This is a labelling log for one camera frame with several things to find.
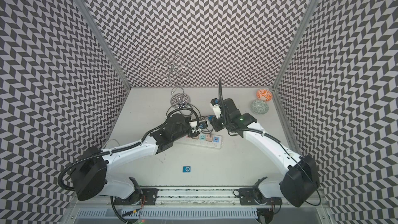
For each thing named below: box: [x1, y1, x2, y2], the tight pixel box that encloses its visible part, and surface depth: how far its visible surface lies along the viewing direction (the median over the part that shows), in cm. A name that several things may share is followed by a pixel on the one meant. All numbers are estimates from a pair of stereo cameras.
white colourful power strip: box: [173, 133, 224, 150], surface depth 90 cm
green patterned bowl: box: [250, 99, 269, 115], surface depth 107 cm
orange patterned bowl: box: [256, 89, 274, 103], surface depth 111 cm
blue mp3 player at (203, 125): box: [199, 120, 208, 130], surface depth 67 cm
